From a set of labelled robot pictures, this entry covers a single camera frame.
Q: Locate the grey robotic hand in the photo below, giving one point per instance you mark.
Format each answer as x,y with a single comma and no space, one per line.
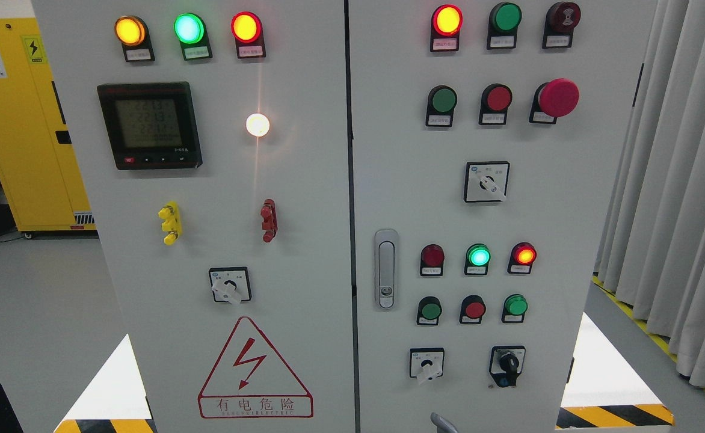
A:
442,424

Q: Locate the green start push button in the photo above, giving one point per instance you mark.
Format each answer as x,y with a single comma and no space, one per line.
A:
429,311

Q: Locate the lower red push button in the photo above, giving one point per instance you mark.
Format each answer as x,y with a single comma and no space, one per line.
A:
472,310

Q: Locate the red push button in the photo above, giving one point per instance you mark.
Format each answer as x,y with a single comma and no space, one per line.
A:
494,105
472,310

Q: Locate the lower right green push button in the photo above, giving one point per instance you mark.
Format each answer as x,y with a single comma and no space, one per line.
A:
515,307

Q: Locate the upper green push button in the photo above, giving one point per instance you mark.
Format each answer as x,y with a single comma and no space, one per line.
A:
441,102

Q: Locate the upper red push button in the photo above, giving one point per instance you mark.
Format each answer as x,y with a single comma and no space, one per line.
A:
494,105

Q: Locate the red emergency stop mushroom button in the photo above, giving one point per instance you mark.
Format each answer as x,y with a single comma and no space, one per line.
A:
552,100

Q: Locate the lower left red indicator lamp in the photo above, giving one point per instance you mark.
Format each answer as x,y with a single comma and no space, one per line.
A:
431,261

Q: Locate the red indicator lamp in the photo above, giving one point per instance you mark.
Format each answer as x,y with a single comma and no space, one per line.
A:
522,257
247,30
431,261

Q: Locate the lower middle green indicator lamp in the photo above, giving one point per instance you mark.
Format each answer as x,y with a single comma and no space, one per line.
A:
477,260

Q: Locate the green indicator lamp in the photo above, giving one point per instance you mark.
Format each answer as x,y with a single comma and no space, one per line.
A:
193,36
477,260

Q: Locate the lower right red indicator lamp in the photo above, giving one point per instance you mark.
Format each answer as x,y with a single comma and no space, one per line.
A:
522,257

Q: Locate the red electric hazard warning sticker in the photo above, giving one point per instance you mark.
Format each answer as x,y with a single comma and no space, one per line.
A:
251,380

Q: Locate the grey electrical control cabinet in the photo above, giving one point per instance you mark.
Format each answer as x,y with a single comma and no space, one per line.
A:
345,85

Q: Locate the red terminal block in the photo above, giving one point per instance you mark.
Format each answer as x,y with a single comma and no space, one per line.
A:
269,224

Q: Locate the grey curtain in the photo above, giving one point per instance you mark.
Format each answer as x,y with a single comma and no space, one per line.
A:
652,254

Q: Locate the yellow terminal block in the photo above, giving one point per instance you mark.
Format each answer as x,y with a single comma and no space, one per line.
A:
171,216

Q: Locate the white lit indicator lamp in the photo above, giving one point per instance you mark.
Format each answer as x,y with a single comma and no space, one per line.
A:
257,124

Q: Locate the red lit lamp top right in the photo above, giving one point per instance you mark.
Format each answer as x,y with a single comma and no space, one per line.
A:
446,23

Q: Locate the green lamp top right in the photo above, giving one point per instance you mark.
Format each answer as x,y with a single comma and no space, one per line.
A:
504,20

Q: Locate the black digital power meter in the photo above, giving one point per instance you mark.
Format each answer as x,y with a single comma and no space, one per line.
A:
151,126

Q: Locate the dark red buzzer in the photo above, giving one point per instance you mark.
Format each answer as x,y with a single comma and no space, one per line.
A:
559,25

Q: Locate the red indicator lamp top left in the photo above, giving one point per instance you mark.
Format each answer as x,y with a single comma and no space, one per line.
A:
247,30

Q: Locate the green indicator lamp top left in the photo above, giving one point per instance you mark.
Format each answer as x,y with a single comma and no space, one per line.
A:
193,36

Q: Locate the yellow indicator lamp top left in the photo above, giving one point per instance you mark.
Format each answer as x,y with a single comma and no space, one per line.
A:
135,39

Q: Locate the yellow safety cabinet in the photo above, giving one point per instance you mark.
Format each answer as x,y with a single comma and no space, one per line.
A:
38,169

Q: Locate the lower white rotary selector switch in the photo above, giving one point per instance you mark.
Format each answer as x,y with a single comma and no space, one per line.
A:
426,364

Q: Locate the black knob selector switch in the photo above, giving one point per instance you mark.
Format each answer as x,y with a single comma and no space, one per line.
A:
506,364

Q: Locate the grey door latch handle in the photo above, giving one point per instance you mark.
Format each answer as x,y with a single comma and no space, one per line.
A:
385,268

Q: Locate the upper right rotary selector switch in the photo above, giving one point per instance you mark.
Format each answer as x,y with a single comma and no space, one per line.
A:
486,182

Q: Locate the left panel rotary selector switch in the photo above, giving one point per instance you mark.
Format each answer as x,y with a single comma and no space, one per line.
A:
230,285

